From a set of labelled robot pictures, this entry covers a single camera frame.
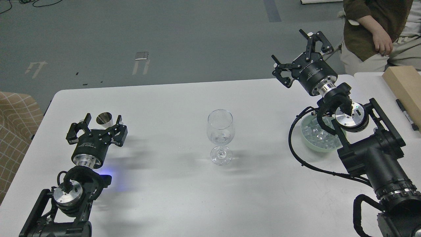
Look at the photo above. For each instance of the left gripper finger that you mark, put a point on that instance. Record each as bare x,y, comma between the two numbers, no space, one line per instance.
72,135
116,133

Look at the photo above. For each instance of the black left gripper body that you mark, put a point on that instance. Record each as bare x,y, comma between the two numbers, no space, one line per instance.
91,149

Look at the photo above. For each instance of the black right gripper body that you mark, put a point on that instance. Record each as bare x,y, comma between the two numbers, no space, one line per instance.
312,72

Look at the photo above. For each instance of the steel cocktail jigger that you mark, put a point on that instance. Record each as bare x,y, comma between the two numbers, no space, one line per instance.
105,120

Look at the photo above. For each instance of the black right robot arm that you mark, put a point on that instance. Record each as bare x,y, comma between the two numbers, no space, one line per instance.
371,145

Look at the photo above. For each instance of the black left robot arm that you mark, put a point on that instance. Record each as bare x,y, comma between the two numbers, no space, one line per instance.
64,210

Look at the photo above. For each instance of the green bowl of ice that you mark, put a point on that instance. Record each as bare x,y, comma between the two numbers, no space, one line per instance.
316,138

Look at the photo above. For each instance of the clear wine glass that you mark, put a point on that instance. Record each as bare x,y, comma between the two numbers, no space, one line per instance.
220,131

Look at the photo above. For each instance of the person's bare hand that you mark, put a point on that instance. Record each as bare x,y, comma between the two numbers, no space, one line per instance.
382,42

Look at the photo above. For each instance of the person in brown jacket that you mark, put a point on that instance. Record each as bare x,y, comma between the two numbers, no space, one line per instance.
401,21

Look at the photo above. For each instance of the tan checkered chair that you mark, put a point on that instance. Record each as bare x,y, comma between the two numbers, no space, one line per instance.
20,118

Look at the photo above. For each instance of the silver floor plate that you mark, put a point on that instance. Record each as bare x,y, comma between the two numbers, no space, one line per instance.
141,56

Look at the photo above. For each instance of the light wooden block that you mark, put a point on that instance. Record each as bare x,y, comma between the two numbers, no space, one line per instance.
405,83

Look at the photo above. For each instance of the black marker pen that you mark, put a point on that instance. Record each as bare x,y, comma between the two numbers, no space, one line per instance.
408,117

